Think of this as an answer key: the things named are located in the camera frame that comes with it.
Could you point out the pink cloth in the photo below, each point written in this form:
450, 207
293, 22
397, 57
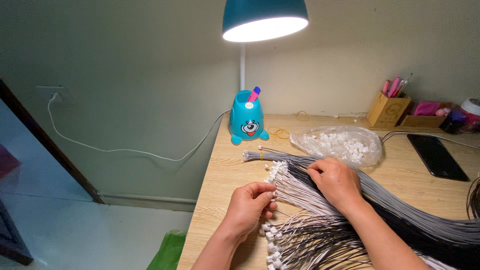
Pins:
426, 108

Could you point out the wooden desk organizer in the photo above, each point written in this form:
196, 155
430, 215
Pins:
388, 110

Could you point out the white wall outlet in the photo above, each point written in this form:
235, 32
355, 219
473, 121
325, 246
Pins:
56, 93

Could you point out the pink purple marker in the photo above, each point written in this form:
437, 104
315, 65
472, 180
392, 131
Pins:
254, 93

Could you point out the pink pen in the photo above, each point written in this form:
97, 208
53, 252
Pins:
393, 87
386, 87

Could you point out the dark blue bottle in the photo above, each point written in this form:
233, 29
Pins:
453, 122

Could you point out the dark wooden door frame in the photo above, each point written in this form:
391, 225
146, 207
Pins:
48, 142

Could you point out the red jar with white lid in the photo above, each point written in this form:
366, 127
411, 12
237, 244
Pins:
471, 114

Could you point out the thin pencils in organizer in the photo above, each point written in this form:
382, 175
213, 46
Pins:
403, 87

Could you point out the teal dog face desk lamp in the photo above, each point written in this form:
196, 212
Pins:
249, 120

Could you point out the person's left hand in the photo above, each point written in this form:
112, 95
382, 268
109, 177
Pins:
245, 210

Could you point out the clear bag of white connectors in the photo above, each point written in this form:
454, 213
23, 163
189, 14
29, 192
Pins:
341, 144

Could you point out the green plastic bag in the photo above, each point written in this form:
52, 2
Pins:
168, 253

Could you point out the person's right hand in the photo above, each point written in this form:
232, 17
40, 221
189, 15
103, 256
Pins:
339, 183

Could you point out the black smartphone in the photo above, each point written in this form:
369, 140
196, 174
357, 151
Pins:
437, 155

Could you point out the yellow rubber band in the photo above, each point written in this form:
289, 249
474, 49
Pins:
302, 116
278, 133

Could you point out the small pink figure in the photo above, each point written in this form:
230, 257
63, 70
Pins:
442, 111

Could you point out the dark furniture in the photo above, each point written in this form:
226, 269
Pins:
13, 240

